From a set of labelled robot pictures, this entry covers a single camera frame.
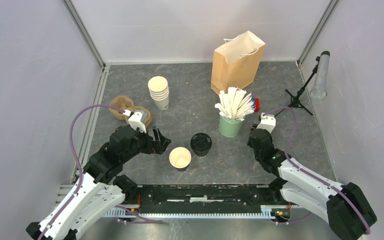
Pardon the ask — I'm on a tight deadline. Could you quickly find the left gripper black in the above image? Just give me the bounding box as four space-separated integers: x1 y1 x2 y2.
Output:
121 124 171 162

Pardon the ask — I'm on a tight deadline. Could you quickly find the black plastic cup lid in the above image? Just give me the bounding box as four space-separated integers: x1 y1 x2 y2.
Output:
190 132 212 144

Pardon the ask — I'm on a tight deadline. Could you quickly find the stack of white paper cups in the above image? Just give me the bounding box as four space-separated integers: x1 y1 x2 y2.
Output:
147 76 169 110

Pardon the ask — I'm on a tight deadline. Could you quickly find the single white paper cup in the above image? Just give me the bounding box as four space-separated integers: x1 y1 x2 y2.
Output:
190 142 212 158

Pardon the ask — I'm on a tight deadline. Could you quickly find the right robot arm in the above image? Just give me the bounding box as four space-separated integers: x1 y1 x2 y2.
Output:
247 128 378 240

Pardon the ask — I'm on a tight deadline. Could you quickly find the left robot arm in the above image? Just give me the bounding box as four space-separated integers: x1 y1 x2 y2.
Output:
26 126 172 240

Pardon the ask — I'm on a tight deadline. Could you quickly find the brown paper takeout bag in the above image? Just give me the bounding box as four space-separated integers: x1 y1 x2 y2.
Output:
210 30 266 94

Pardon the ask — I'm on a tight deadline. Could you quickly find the pulp cup carrier tray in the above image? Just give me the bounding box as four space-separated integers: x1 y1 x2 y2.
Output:
123 106 152 133

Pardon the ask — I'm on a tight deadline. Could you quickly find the stack of pulp cup carriers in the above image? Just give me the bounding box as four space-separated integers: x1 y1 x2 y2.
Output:
109 95 135 122

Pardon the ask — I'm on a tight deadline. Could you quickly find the green straw holder cup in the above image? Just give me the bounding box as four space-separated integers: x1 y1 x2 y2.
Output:
218 116 243 138

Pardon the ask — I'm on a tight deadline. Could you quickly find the bundle of wrapped paper straws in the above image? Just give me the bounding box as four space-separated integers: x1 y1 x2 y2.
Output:
214 87 257 121

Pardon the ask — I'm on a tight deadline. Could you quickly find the red and blue small box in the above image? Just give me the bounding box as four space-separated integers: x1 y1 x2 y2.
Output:
251 97 260 113

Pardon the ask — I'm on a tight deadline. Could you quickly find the silver microphone on tripod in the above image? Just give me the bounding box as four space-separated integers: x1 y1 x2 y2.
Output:
274 50 331 117

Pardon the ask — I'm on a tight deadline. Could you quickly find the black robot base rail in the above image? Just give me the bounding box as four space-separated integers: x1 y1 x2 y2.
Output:
121 184 292 215

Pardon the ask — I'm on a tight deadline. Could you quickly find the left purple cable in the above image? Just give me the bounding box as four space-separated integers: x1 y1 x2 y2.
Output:
37 104 164 240

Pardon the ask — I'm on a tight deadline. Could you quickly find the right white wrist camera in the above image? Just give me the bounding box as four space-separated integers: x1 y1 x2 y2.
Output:
256 112 276 134

